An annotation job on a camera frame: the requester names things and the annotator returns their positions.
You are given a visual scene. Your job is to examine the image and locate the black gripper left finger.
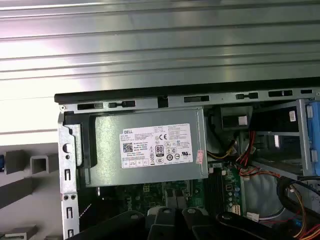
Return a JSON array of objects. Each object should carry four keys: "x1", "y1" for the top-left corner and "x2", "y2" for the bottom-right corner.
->
[{"x1": 65, "y1": 207, "x2": 182, "y2": 240}]

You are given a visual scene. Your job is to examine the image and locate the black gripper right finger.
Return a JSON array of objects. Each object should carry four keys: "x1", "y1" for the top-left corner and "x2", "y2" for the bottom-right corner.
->
[{"x1": 181, "y1": 208, "x2": 305, "y2": 240}]

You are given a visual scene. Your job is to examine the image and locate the orange red yellow power wire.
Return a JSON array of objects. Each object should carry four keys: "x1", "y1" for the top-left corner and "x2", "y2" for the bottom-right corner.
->
[{"x1": 287, "y1": 216, "x2": 320, "y2": 240}]

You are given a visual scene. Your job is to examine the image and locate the metal socket cover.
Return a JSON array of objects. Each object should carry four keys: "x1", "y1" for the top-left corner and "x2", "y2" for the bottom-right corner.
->
[{"x1": 163, "y1": 188, "x2": 191, "y2": 210}]

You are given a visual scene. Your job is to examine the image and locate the black RAM slot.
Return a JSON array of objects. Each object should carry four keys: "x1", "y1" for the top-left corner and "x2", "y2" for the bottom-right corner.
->
[
  {"x1": 215, "y1": 172, "x2": 226, "y2": 213},
  {"x1": 206, "y1": 172, "x2": 216, "y2": 213}
]

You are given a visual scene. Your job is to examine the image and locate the green motherboard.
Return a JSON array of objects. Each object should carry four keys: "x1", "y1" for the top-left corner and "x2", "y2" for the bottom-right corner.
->
[{"x1": 96, "y1": 162, "x2": 247, "y2": 227}]

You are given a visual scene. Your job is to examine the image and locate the grey Dell power supply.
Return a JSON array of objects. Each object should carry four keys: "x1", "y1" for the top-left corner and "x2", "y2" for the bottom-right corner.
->
[{"x1": 84, "y1": 106, "x2": 210, "y2": 189}]

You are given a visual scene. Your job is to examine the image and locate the open black PC case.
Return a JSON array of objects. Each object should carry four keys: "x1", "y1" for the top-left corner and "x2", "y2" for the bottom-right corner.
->
[{"x1": 53, "y1": 83, "x2": 320, "y2": 240}]

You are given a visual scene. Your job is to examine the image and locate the metal optical drive cage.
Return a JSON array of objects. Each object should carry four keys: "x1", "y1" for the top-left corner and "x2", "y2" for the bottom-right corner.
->
[{"x1": 249, "y1": 98, "x2": 320, "y2": 182}]

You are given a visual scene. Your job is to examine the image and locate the blue drive cage latch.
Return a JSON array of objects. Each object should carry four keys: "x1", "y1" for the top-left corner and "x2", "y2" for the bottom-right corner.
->
[{"x1": 305, "y1": 99, "x2": 320, "y2": 176}]

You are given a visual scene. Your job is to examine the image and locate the grey parts rack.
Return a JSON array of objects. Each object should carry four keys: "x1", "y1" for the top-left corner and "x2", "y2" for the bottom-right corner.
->
[{"x1": 0, "y1": 142, "x2": 61, "y2": 240}]

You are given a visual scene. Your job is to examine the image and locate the yellow and black wires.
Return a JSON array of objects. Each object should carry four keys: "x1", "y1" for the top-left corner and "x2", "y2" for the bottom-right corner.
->
[{"x1": 206, "y1": 139, "x2": 240, "y2": 162}]

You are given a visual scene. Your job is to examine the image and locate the black sleeved wire bundle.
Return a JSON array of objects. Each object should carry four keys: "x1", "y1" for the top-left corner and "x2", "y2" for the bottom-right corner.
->
[{"x1": 276, "y1": 174, "x2": 320, "y2": 240}]

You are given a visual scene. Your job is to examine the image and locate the red wire bundle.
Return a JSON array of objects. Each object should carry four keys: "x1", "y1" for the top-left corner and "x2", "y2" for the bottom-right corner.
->
[{"x1": 234, "y1": 129, "x2": 282, "y2": 179}]

